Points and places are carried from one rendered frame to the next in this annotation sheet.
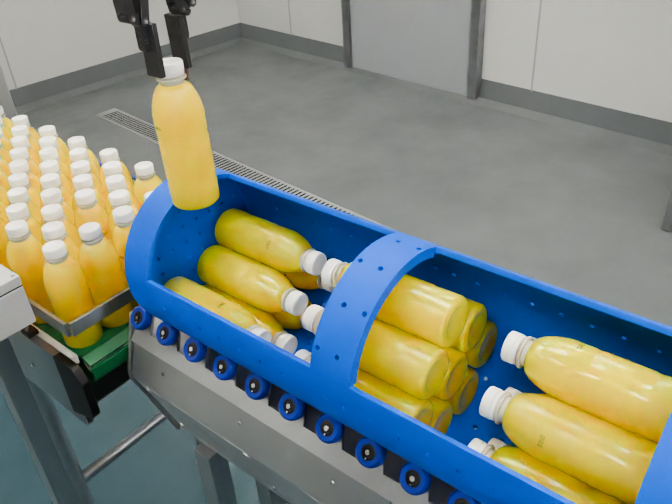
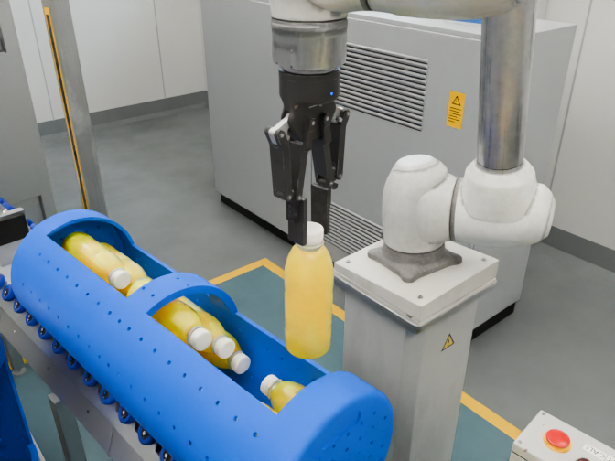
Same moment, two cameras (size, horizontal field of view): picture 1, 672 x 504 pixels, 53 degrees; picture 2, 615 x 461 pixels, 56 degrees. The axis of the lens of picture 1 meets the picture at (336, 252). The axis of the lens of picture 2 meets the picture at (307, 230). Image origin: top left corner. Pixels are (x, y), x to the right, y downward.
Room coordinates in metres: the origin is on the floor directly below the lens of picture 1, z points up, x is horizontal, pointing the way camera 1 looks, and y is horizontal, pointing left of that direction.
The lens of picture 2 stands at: (1.62, 0.25, 1.84)
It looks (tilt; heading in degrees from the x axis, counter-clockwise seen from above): 28 degrees down; 184
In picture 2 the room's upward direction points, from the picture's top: straight up
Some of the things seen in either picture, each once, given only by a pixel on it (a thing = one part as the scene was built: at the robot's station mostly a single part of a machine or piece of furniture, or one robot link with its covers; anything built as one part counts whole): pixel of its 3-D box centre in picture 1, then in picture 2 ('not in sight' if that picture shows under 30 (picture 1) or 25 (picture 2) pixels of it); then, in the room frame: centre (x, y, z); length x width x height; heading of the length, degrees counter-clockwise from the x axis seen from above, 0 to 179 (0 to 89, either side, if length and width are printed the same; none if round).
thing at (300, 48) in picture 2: not in sight; (308, 43); (0.90, 0.21, 1.70); 0.09 x 0.09 x 0.06
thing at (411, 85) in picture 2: not in sight; (344, 138); (-1.54, 0.26, 0.72); 2.15 x 0.54 x 1.45; 43
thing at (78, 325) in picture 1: (158, 276); not in sight; (1.11, 0.36, 0.96); 0.40 x 0.01 x 0.03; 139
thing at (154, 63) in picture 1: (151, 50); (319, 209); (0.89, 0.22, 1.47); 0.03 x 0.01 x 0.07; 49
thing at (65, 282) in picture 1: (70, 297); not in sight; (1.01, 0.50, 1.00); 0.07 x 0.07 x 0.20
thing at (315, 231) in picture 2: (169, 67); (309, 233); (0.90, 0.21, 1.44); 0.04 x 0.04 x 0.02
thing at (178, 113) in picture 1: (184, 140); (308, 294); (0.90, 0.21, 1.34); 0.07 x 0.07 x 0.20
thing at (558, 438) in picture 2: not in sight; (557, 439); (0.94, 0.61, 1.11); 0.04 x 0.04 x 0.01
